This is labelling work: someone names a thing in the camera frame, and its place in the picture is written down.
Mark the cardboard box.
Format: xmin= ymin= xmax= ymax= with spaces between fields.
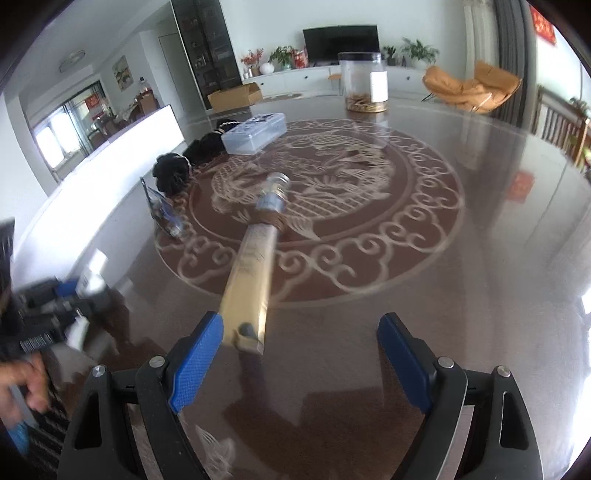
xmin=207 ymin=82 xmax=263 ymax=112

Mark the white television cabinet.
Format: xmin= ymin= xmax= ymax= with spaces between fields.
xmin=242 ymin=65 xmax=430 ymax=100

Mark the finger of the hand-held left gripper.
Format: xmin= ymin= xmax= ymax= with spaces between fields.
xmin=55 ymin=291 xmax=114 ymax=325
xmin=21 ymin=277 xmax=79 ymax=303

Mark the black fabric scrunchie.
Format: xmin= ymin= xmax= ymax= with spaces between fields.
xmin=154 ymin=151 xmax=193 ymax=195

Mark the white door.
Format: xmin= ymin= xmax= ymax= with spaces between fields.
xmin=158 ymin=32 xmax=204 ymax=112

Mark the orange lounge chair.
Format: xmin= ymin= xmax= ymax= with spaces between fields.
xmin=421 ymin=60 xmax=523 ymax=114

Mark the black television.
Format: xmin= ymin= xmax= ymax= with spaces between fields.
xmin=302 ymin=24 xmax=380 ymax=63

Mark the grey curtain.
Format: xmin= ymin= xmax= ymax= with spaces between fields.
xmin=492 ymin=0 xmax=539 ymax=127

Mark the person's left hand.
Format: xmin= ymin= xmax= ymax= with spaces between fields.
xmin=0 ymin=357 xmax=50 ymax=416

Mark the small clear blue-label packet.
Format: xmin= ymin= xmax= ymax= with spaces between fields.
xmin=140 ymin=176 xmax=186 ymax=239

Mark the white partition board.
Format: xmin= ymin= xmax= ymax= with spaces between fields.
xmin=9 ymin=105 xmax=188 ymax=296

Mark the clear jar with black lid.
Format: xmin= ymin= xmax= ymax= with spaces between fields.
xmin=338 ymin=52 xmax=389 ymax=113

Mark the green potted plant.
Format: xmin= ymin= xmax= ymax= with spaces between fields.
xmin=269 ymin=45 xmax=296 ymax=71

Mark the dark display cabinet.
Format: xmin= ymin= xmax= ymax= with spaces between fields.
xmin=171 ymin=0 xmax=243 ymax=110

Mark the beige stick packet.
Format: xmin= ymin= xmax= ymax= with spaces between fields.
xmin=219 ymin=172 xmax=291 ymax=355

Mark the clear plastic box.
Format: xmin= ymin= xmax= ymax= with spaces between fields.
xmin=221 ymin=112 xmax=288 ymax=156

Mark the patterned cloth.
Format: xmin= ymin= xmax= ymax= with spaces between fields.
xmin=14 ymin=383 xmax=71 ymax=480

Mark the white patterned curtain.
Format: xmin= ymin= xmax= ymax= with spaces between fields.
xmin=462 ymin=0 xmax=497 ymax=79

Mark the red wall decoration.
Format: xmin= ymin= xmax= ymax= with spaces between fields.
xmin=529 ymin=4 xmax=558 ymax=46

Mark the white bottle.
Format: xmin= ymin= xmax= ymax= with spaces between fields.
xmin=67 ymin=272 xmax=106 ymax=350

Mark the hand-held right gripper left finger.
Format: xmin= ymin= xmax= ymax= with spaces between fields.
xmin=58 ymin=313 xmax=225 ymax=480

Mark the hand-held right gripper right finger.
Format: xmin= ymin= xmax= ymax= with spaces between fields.
xmin=378 ymin=313 xmax=543 ymax=480

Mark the large leafy potted plant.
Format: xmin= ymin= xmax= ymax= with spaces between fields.
xmin=401 ymin=38 xmax=439 ymax=65

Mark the red flower plant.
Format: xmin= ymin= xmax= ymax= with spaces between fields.
xmin=241 ymin=48 xmax=265 ymax=77

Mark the framed wall picture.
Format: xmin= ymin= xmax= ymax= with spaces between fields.
xmin=113 ymin=55 xmax=130 ymax=90

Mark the round ceiling lamp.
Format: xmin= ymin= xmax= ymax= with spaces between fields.
xmin=59 ymin=50 xmax=86 ymax=72

